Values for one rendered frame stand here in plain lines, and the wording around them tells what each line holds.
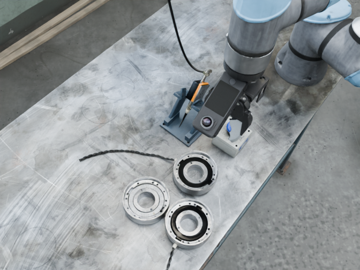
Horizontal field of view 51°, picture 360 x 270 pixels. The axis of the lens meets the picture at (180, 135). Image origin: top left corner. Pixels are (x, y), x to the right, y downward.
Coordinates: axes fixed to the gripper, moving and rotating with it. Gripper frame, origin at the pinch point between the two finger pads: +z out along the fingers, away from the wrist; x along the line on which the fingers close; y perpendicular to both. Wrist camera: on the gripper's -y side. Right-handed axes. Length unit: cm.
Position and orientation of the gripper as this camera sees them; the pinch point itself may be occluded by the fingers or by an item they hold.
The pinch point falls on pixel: (221, 133)
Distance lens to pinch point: 78.4
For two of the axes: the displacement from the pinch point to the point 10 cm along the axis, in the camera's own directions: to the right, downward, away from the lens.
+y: 6.2, -6.4, 4.5
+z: -0.5, 5.4, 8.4
